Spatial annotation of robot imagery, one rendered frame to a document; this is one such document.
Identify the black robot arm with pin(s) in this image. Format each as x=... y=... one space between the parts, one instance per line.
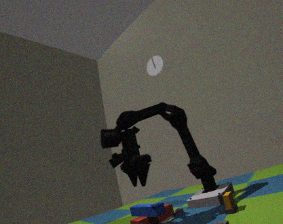
x=198 y=165

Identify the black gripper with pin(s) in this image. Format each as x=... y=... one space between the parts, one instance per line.
x=137 y=165

